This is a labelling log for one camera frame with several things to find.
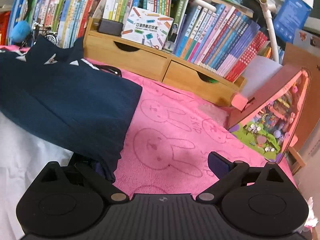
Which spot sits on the black small box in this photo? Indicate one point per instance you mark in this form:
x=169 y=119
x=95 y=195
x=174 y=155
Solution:
x=110 y=27

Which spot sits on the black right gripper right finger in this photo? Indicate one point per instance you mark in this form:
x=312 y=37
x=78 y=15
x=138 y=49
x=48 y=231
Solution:
x=260 y=201

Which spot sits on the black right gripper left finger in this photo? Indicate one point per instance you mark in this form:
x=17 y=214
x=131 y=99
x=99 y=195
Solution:
x=66 y=200

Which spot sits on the pink toy house box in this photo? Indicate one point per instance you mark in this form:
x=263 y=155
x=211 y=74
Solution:
x=268 y=122

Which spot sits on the navy and white jacket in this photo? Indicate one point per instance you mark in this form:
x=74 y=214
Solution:
x=57 y=95

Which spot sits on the wooden desktop drawer organizer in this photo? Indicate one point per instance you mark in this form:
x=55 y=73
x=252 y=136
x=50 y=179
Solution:
x=159 y=66

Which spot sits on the white label printer box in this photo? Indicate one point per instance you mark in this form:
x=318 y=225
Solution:
x=147 y=28

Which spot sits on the blue cardboard box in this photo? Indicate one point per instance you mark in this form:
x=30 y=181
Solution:
x=291 y=16

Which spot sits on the blue fuzzy ball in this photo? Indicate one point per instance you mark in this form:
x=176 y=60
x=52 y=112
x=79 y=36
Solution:
x=20 y=32

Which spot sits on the miniature bicycle model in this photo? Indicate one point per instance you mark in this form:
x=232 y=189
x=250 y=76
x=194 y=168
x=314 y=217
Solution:
x=35 y=31

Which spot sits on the pink bunny print towel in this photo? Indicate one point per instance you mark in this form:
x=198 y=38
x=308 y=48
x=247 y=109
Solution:
x=165 y=149

